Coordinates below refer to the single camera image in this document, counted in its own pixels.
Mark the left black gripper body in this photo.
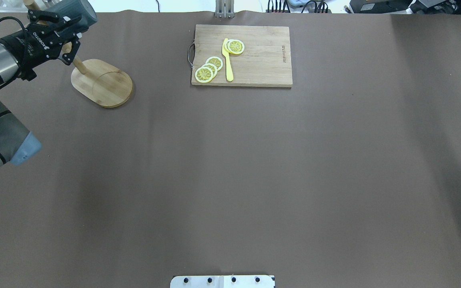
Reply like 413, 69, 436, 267
0, 28, 62, 79

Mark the blue mug yellow inside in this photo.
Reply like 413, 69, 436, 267
46, 0, 98, 33

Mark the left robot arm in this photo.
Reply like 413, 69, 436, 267
0, 8, 97, 168

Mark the wooden cup rack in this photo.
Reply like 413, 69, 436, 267
23, 0, 134, 108

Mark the middle lemon slice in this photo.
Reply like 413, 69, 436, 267
201, 63, 218, 75

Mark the upper lemon slice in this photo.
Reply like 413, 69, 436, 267
205, 56, 224, 71

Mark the lemon slice on knife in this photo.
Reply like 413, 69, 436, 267
226, 39, 245, 55

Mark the bamboo cutting board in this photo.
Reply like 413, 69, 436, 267
191, 24, 293, 88

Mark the lemon slice near handle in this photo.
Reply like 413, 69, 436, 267
194, 67, 214, 83

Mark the aluminium frame post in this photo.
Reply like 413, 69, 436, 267
215, 0, 235, 19

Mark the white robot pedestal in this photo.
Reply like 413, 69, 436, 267
170, 275, 276, 288

